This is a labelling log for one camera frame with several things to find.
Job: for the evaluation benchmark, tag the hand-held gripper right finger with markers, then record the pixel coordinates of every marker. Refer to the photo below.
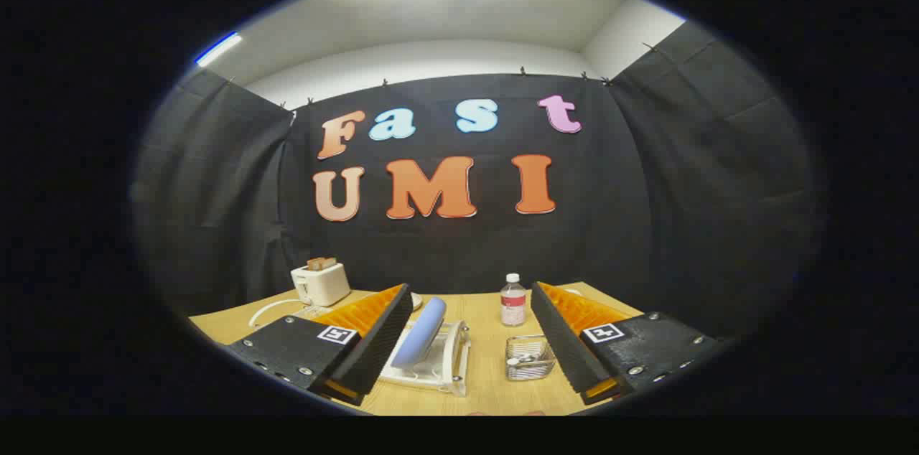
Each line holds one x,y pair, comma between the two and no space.
563,344

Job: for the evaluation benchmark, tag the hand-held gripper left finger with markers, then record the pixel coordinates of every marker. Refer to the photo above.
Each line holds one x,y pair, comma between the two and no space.
373,347

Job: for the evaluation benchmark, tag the blue plate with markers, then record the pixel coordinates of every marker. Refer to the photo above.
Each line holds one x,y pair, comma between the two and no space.
423,329

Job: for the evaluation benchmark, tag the clear bottle with red label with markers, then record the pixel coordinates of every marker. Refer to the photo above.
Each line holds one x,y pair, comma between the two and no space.
512,304

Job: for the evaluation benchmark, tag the white toaster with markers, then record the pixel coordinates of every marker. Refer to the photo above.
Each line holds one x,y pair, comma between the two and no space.
323,284

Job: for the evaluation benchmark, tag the black backdrop cloth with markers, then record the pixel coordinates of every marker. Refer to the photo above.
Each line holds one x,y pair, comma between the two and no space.
445,247

